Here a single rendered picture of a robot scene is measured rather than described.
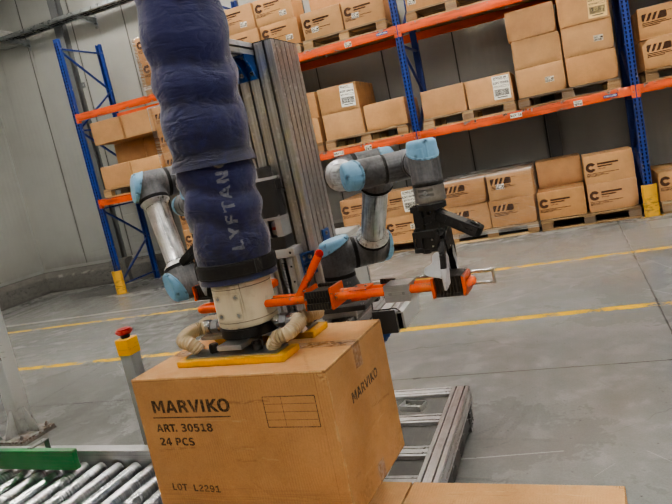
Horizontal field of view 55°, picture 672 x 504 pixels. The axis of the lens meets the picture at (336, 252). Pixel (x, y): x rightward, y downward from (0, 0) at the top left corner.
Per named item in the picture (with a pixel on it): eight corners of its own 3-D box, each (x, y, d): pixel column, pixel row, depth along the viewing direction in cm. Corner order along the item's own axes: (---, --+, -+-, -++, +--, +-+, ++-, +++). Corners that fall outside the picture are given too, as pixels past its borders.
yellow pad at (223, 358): (177, 369, 179) (173, 351, 178) (198, 356, 188) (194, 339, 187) (283, 363, 164) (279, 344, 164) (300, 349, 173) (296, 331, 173)
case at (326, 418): (164, 512, 183) (130, 380, 177) (238, 444, 218) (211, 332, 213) (358, 524, 158) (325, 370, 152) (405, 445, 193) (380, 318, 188)
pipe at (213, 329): (178, 354, 180) (174, 334, 179) (227, 325, 202) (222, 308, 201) (284, 347, 166) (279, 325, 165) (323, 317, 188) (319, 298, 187)
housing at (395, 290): (385, 303, 162) (381, 286, 161) (393, 296, 168) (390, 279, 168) (411, 301, 159) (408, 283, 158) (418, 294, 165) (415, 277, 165)
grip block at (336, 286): (304, 313, 170) (300, 291, 169) (320, 302, 179) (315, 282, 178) (333, 310, 166) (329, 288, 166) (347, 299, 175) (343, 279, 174)
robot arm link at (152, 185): (213, 287, 242) (165, 161, 253) (175, 299, 235) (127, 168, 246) (206, 297, 253) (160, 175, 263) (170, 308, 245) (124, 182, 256)
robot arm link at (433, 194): (446, 180, 156) (438, 185, 149) (450, 199, 157) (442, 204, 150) (417, 185, 160) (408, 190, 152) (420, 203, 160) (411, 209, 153)
